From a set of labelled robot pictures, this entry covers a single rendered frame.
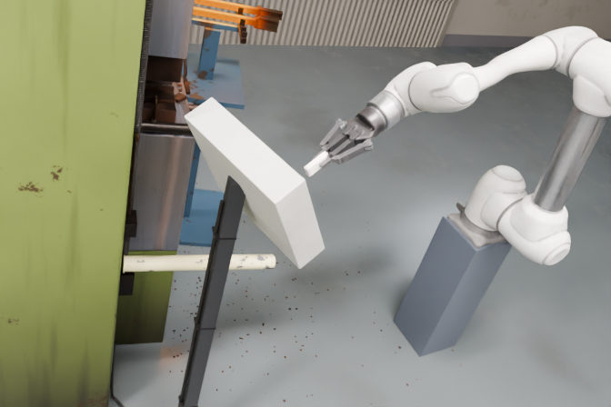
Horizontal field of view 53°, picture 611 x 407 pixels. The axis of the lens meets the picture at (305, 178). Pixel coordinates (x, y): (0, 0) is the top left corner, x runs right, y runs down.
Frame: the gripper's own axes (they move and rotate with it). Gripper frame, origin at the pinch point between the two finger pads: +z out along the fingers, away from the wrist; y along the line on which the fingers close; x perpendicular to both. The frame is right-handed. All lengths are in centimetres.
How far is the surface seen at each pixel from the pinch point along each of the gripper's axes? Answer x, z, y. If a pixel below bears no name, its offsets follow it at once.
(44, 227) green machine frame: 7, 60, 30
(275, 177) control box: 23.3, 16.7, -12.3
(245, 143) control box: 23.3, 15.6, -0.7
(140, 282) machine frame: -55, 53, 44
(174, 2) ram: 31, 4, 43
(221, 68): -51, -24, 103
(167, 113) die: -0.6, 17.3, 46.1
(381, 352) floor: -125, -2, -7
